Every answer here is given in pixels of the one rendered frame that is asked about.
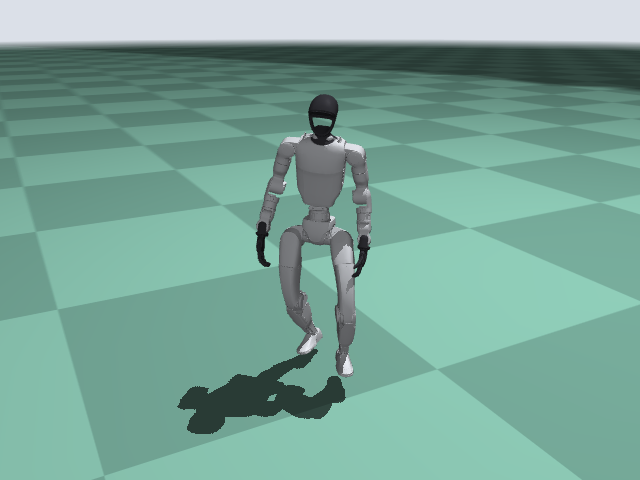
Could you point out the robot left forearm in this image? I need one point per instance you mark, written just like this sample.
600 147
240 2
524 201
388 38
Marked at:
364 218

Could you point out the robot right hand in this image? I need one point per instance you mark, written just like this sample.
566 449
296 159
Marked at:
260 246

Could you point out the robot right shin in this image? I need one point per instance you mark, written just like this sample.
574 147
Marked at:
303 319

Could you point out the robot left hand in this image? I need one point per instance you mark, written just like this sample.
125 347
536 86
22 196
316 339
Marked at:
363 246

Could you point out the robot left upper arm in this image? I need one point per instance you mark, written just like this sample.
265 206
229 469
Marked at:
356 157

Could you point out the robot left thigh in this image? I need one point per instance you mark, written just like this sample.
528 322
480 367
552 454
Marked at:
342 253

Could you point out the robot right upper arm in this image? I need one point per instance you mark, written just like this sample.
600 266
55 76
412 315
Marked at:
282 162

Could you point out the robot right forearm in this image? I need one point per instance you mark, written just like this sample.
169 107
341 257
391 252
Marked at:
268 208

